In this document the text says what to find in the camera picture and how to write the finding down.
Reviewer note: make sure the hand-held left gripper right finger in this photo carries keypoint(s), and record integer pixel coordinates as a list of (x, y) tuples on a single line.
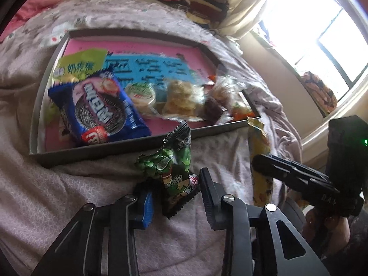
[(208, 196)]

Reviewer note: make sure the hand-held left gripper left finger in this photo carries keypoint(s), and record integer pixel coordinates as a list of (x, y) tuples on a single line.
[(145, 207)]

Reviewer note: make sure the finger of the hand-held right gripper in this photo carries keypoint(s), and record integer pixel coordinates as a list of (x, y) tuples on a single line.
[(287, 179), (293, 166)]

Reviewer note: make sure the dark green cartoon snack packet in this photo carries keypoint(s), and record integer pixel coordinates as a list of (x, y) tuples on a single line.
[(172, 172)]

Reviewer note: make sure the yellow snack packet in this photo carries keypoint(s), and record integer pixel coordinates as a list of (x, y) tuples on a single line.
[(258, 141)]

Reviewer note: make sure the shallow dark cardboard box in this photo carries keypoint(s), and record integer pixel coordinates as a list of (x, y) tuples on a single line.
[(115, 149)]

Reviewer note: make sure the orange-ended cracker packet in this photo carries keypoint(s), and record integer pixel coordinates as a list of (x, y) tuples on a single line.
[(230, 97)]

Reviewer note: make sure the clear pale cake packet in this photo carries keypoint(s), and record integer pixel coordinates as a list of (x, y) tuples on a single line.
[(182, 99)]

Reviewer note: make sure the blue cookie packet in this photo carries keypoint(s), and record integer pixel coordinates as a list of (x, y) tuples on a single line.
[(100, 112)]

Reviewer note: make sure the round green pastry packet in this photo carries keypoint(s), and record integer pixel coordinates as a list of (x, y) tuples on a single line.
[(141, 96)]

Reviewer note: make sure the light green snack packet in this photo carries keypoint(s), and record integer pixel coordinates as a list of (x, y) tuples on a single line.
[(80, 64)]

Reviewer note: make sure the person's right hand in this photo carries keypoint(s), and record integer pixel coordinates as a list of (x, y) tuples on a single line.
[(327, 230)]

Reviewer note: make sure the orange patterned cloth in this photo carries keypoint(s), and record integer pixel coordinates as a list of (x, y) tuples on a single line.
[(319, 92)]

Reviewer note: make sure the window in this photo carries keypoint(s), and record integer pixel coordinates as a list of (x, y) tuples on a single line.
[(310, 28)]

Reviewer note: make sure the colourful small clothes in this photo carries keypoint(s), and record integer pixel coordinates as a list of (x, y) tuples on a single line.
[(264, 33)]

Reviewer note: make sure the pink book with blue label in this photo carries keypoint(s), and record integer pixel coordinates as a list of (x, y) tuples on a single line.
[(161, 63)]

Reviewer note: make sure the white crumpled cloth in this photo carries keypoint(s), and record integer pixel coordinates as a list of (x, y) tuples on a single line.
[(224, 38)]

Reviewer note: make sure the cream curtain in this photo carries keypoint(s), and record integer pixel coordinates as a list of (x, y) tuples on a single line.
[(247, 5)]

